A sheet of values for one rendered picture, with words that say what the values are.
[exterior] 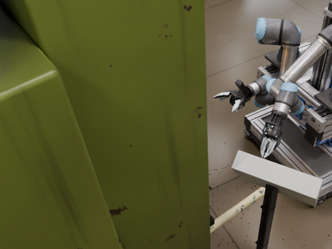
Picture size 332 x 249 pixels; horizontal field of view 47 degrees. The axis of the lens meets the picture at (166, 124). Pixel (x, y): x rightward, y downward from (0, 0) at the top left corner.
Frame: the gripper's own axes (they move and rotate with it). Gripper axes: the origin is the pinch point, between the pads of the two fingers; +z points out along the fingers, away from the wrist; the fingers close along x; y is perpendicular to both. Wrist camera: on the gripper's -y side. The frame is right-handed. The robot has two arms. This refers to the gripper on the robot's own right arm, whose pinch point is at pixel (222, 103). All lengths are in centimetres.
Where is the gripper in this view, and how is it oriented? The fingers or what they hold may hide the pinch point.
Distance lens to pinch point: 210.2
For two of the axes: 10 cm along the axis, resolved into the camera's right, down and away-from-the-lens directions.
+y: 0.9, 7.1, 7.0
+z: -8.2, 4.5, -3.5
